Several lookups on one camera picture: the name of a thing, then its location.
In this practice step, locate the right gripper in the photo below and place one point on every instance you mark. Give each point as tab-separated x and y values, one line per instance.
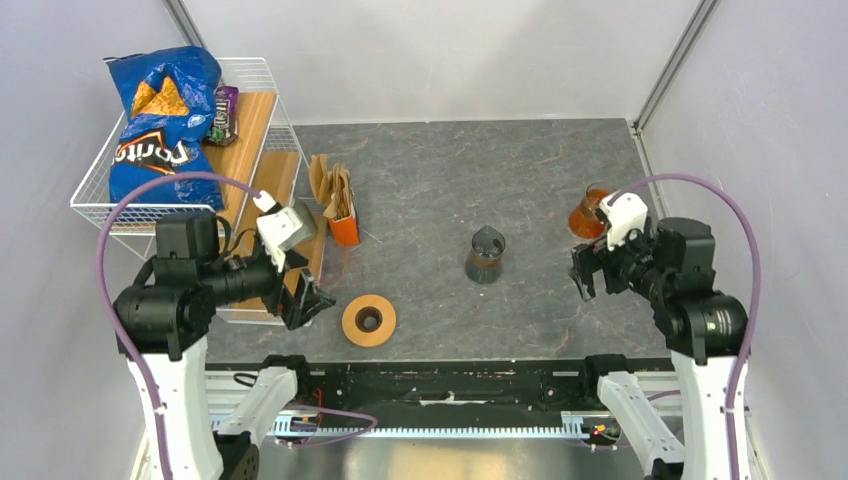
588	257

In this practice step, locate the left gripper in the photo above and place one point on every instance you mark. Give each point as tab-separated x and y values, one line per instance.
295	306

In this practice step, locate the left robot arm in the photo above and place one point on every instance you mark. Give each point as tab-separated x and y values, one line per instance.
164	319

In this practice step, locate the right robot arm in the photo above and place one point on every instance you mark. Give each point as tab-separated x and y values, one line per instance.
703	328

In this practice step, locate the orange filter holder box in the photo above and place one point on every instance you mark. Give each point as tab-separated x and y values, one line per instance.
345	231

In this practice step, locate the orange liquid glass beaker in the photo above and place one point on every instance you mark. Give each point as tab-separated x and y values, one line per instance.
583	221

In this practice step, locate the dark glass carafe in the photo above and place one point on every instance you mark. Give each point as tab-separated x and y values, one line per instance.
483	264

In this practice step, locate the purple candy packet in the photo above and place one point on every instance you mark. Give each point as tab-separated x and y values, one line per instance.
224	128

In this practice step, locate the blue Doritos chip bag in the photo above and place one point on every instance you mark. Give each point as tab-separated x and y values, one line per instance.
169	102

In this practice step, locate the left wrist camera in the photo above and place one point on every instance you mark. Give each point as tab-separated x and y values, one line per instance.
282	228

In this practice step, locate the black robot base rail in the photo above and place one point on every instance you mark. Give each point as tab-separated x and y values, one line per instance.
451	395

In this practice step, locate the white wire shelf rack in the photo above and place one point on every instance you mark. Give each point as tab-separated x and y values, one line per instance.
266	154

